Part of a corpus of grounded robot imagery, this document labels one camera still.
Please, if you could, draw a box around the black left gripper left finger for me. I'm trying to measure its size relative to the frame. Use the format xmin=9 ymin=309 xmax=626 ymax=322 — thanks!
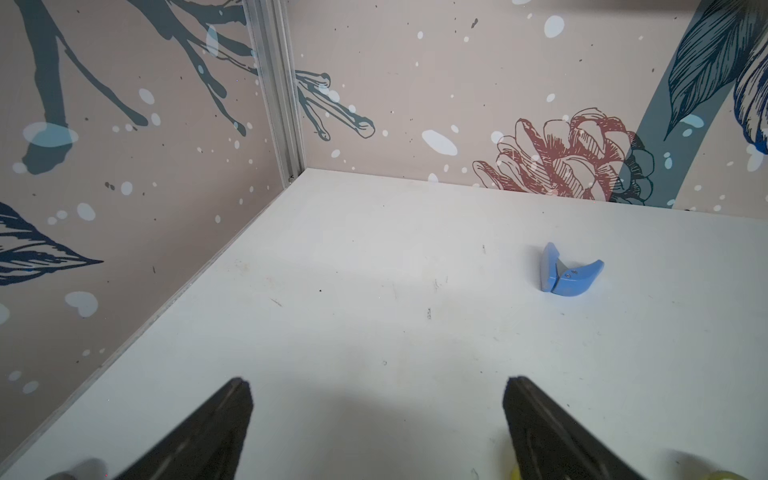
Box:
xmin=117 ymin=377 xmax=253 ymax=480

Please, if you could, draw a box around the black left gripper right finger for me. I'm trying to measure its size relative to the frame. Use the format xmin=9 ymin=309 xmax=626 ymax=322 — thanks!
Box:
xmin=502 ymin=376 xmax=642 ymax=480

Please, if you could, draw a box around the aluminium corner post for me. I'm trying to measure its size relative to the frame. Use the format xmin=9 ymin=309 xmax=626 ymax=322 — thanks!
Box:
xmin=243 ymin=0 xmax=306 ymax=187

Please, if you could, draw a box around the blue tape cutter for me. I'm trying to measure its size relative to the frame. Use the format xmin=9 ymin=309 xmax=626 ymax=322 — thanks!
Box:
xmin=539 ymin=242 xmax=605 ymax=297

